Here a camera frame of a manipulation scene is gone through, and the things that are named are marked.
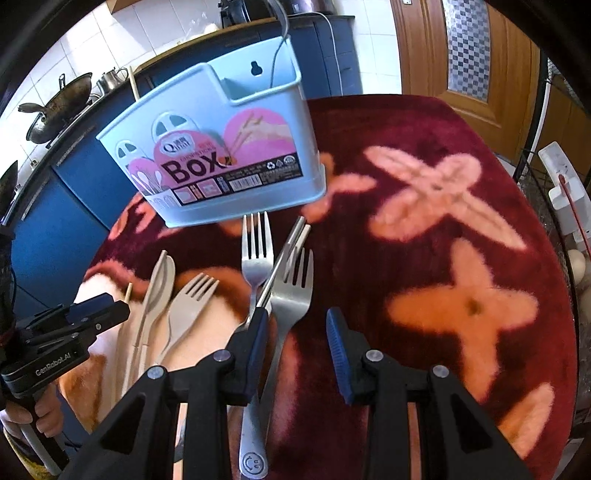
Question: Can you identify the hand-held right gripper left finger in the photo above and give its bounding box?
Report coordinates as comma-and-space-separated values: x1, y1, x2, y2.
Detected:
58, 307, 269, 480

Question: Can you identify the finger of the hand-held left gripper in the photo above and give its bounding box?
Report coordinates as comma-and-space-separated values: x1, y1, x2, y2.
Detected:
65, 295, 116, 324
81, 301, 131, 334

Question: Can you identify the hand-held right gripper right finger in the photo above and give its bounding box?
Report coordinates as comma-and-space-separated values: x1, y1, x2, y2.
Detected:
325, 308, 536, 480

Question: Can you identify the thin beige chopstick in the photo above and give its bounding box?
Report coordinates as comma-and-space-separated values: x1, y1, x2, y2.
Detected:
111, 282, 134, 411

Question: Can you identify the beige plastic spoon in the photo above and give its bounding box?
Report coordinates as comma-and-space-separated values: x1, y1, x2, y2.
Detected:
131, 257, 177, 374

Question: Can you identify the metal fork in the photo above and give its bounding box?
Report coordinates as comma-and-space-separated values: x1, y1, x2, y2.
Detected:
241, 211, 274, 326
239, 248, 315, 478

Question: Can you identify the beige plastic fork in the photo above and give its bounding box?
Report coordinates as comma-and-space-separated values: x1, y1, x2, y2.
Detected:
154, 273, 219, 367

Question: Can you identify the metal chopstick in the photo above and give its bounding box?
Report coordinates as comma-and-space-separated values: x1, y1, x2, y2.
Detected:
235, 216, 306, 332

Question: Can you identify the light blue utensil holder box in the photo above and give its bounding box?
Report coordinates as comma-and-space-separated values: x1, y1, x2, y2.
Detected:
96, 36, 328, 228

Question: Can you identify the person's left hand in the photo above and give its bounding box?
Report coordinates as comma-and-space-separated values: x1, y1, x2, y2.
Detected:
0, 388, 65, 438

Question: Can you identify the beige plastic knife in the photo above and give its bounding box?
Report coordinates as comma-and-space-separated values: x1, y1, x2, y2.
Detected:
121, 249, 169, 388

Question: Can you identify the blue kitchen cabinet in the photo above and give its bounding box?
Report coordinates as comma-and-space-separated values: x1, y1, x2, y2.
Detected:
9, 16, 363, 319

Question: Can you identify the red floral blanket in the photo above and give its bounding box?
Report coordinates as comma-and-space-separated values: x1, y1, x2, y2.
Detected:
58, 95, 580, 480

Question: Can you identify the small black wok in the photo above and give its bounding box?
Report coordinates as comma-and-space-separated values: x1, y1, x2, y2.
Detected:
0, 161, 19, 214

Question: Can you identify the large black wok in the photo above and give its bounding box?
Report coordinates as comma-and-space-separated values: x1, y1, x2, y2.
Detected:
18, 73, 100, 147

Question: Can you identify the metal kettle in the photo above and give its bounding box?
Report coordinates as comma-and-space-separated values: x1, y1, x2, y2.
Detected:
96, 66, 129, 93

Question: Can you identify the egg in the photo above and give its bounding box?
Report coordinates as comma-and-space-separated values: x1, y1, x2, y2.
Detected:
567, 249, 588, 287

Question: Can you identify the white power strip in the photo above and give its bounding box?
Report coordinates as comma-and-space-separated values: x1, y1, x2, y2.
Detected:
538, 142, 591, 243

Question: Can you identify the wooden door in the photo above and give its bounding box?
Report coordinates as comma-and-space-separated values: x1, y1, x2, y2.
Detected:
392, 0, 555, 153

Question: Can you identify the red cable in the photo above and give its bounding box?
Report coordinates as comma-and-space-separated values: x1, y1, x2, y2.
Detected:
560, 174, 591, 259

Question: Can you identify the white cable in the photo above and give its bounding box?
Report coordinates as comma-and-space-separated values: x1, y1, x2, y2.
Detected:
295, 11, 345, 97

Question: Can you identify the curved metal utensil handle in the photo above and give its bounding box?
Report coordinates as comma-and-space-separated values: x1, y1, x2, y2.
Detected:
269, 0, 290, 89

